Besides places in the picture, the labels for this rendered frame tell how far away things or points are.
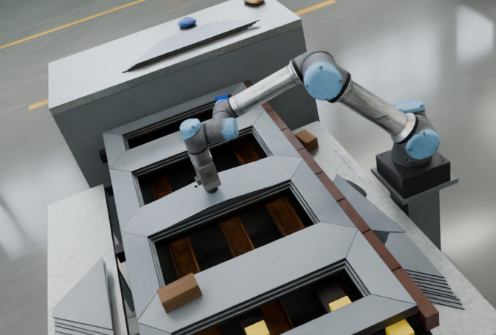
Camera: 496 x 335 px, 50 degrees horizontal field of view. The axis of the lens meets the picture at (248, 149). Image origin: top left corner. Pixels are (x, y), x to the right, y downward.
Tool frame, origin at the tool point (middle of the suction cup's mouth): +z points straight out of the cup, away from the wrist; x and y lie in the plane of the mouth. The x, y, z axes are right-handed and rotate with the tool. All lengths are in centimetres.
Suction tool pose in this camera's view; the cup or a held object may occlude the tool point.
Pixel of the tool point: (213, 192)
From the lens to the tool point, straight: 200.5
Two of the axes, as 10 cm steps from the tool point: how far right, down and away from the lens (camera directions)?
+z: 2.3, 7.9, 5.6
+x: 8.9, -4.1, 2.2
